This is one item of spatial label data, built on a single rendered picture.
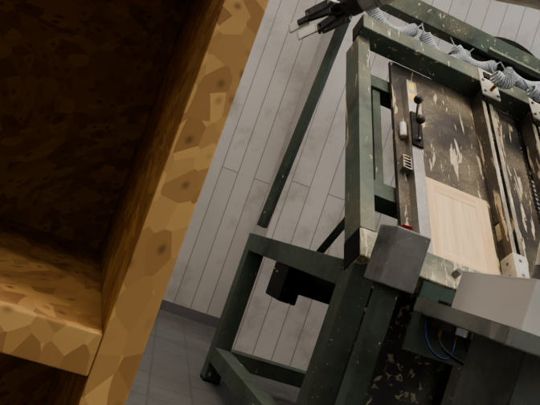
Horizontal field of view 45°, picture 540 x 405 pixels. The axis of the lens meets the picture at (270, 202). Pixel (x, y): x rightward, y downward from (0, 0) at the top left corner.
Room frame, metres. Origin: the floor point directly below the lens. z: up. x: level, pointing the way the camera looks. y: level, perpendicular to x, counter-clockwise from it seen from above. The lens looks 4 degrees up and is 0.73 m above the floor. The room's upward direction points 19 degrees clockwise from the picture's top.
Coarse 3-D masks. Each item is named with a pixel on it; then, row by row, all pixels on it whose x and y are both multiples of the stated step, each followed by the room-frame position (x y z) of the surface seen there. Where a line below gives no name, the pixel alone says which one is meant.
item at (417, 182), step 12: (408, 96) 2.77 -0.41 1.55; (408, 108) 2.72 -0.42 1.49; (408, 120) 2.69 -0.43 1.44; (408, 132) 2.65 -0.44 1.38; (408, 144) 2.62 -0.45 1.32; (420, 156) 2.57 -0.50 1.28; (420, 168) 2.52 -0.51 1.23; (420, 180) 2.48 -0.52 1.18; (420, 192) 2.44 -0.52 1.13; (420, 204) 2.40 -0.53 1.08; (420, 216) 2.36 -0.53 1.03; (420, 228) 2.33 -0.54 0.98; (432, 252) 2.28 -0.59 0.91
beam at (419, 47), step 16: (368, 16) 2.88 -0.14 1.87; (368, 32) 2.84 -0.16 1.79; (384, 32) 2.86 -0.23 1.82; (400, 32) 2.92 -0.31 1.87; (384, 48) 2.90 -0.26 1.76; (400, 48) 2.89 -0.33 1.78; (416, 48) 2.90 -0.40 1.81; (432, 48) 2.96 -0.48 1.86; (416, 64) 2.95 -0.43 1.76; (432, 64) 2.94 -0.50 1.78; (448, 64) 2.94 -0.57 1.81; (464, 64) 3.01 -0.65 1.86; (448, 80) 3.00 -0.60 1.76; (464, 80) 2.99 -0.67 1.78; (512, 96) 3.04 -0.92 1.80; (512, 112) 3.12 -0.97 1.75
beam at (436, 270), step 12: (360, 228) 2.19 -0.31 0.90; (348, 240) 2.24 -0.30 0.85; (360, 240) 2.16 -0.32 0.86; (372, 240) 2.18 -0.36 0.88; (348, 252) 2.21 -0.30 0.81; (360, 252) 2.13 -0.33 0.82; (348, 264) 2.18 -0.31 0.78; (432, 264) 2.24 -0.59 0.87; (444, 264) 2.26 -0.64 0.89; (456, 264) 2.29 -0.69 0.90; (420, 276) 2.18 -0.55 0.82; (432, 276) 2.20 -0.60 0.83; (444, 276) 2.23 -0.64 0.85; (456, 288) 2.22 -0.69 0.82
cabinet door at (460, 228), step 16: (432, 192) 2.51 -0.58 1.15; (448, 192) 2.55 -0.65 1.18; (432, 208) 2.45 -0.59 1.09; (448, 208) 2.50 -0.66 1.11; (464, 208) 2.54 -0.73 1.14; (480, 208) 2.58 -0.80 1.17; (432, 224) 2.40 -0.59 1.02; (448, 224) 2.45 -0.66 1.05; (464, 224) 2.49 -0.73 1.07; (480, 224) 2.52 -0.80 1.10; (432, 240) 2.35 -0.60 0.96; (448, 240) 2.39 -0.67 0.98; (464, 240) 2.43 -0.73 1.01; (480, 240) 2.47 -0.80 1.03; (448, 256) 2.34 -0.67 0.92; (464, 256) 2.38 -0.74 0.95; (480, 256) 2.42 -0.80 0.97; (496, 256) 2.46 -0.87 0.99; (496, 272) 2.40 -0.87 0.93
